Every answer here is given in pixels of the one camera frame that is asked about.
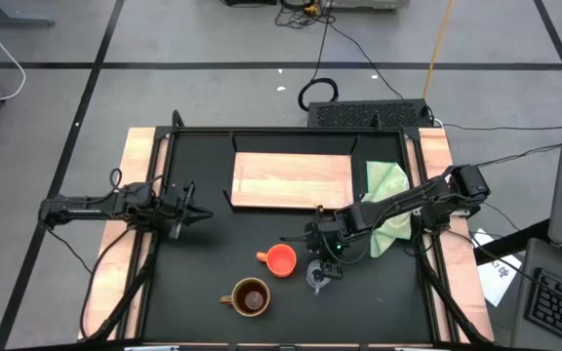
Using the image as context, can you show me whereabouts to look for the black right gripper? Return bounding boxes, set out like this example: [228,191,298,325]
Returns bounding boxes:
[304,216,348,282]

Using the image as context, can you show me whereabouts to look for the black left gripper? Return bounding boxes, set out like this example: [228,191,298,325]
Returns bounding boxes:
[161,180,214,240]

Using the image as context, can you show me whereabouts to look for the small clear glass cup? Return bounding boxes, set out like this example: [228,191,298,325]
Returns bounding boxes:
[305,258,334,296]

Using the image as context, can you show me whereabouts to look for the orange plastic cup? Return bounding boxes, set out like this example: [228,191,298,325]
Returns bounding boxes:
[255,243,298,279]

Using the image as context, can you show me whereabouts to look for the brown ceramic mug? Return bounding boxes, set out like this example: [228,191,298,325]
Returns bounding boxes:
[219,277,271,318]

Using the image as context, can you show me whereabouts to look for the wooden cutting board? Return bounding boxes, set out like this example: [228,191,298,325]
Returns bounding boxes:
[230,151,355,212]

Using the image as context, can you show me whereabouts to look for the green cloth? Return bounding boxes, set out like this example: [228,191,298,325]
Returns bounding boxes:
[361,160,414,258]

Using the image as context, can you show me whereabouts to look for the black perforated computer case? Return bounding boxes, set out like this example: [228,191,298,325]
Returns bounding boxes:
[307,98,433,129]

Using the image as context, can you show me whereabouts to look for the white paper sheet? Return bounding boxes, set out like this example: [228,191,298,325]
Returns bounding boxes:
[470,227,524,308]

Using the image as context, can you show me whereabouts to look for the grey desk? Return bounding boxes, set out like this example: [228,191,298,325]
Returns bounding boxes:
[509,237,562,351]

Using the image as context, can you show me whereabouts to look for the black keyboard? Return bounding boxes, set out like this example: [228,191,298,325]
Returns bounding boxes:
[524,267,562,350]

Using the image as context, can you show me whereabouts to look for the grey box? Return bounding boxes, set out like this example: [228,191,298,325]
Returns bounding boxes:
[329,0,411,11]

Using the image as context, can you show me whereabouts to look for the grey metal table leg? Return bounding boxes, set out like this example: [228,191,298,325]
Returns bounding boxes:
[0,0,56,28]

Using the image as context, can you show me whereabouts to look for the black table frame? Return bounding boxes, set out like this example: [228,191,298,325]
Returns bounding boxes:
[78,109,495,351]

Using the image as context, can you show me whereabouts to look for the black coiled cable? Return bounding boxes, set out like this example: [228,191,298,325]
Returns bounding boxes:
[298,77,340,112]

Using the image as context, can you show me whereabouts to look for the long black floor cable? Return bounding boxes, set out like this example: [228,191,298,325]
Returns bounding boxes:
[312,19,405,101]

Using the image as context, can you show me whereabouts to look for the thin black cable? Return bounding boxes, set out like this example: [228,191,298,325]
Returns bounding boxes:
[439,122,562,133]

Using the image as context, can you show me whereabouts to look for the tangled black cables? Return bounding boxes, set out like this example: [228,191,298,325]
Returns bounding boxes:
[274,0,337,29]

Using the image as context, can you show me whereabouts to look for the yellow cable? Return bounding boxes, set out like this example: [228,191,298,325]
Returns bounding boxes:
[422,0,454,100]

